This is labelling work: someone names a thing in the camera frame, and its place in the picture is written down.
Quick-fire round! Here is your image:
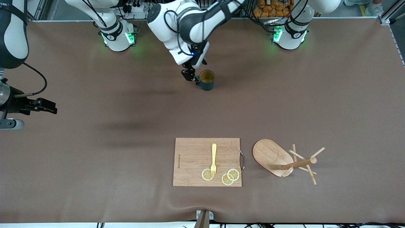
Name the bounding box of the dark teal mug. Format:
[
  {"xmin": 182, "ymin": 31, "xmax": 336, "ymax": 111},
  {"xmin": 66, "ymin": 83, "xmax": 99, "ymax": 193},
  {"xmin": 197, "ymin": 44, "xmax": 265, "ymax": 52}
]
[{"xmin": 196, "ymin": 70, "xmax": 216, "ymax": 91}]

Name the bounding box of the wooden mug tree rack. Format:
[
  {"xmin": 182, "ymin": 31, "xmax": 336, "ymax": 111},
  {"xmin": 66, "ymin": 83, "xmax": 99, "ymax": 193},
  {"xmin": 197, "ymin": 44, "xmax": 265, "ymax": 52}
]
[{"xmin": 252, "ymin": 139, "xmax": 326, "ymax": 186}]

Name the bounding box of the brown table mat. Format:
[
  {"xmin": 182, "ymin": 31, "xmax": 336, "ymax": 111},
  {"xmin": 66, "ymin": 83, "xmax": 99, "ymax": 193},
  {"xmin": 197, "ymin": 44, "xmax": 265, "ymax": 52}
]
[{"xmin": 0, "ymin": 17, "xmax": 405, "ymax": 224}]

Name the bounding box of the white power strip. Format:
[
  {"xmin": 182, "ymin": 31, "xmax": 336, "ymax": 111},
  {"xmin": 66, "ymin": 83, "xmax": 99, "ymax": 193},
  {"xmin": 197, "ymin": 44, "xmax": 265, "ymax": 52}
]
[{"xmin": 122, "ymin": 3, "xmax": 157, "ymax": 19}]

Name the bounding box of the yellow plastic fork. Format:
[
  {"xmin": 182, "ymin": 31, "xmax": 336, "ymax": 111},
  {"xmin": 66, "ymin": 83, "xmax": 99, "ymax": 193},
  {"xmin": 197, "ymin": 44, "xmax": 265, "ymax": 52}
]
[{"xmin": 210, "ymin": 143, "xmax": 217, "ymax": 177}]

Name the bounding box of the bamboo cutting board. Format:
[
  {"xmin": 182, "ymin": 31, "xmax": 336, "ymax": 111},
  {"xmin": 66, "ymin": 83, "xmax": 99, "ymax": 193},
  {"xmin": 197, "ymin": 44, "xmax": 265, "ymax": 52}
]
[{"xmin": 173, "ymin": 137, "xmax": 242, "ymax": 187}]

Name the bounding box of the orange snack packets pile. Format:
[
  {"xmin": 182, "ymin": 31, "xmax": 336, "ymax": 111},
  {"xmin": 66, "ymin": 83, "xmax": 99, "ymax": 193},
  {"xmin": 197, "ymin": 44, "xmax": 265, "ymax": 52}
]
[{"xmin": 252, "ymin": 0, "xmax": 294, "ymax": 18}]

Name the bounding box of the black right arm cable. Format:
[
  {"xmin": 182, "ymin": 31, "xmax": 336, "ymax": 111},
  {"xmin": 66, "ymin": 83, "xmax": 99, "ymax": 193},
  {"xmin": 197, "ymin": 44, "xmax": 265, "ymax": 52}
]
[{"xmin": 14, "ymin": 62, "xmax": 48, "ymax": 97}]

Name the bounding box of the aluminium table edge rail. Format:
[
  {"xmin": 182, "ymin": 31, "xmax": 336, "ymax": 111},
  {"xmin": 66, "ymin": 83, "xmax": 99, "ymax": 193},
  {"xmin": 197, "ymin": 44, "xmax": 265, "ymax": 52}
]
[{"xmin": 27, "ymin": 17, "xmax": 389, "ymax": 23}]

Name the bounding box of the aluminium frame post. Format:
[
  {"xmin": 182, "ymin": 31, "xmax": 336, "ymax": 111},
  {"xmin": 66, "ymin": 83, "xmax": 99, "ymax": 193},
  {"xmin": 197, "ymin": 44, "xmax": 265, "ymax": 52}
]
[
  {"xmin": 27, "ymin": 0, "xmax": 48, "ymax": 21},
  {"xmin": 378, "ymin": 0, "xmax": 405, "ymax": 25}
]

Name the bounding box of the metal camera mount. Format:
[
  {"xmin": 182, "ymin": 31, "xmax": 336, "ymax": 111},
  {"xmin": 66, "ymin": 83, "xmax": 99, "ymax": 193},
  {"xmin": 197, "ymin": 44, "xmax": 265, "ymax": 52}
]
[{"xmin": 194, "ymin": 210, "xmax": 214, "ymax": 228}]

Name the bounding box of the aluminium side rail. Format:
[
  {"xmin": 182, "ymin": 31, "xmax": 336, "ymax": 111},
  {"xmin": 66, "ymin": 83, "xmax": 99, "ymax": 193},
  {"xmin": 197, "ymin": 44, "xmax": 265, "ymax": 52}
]
[{"xmin": 389, "ymin": 24, "xmax": 405, "ymax": 67}]

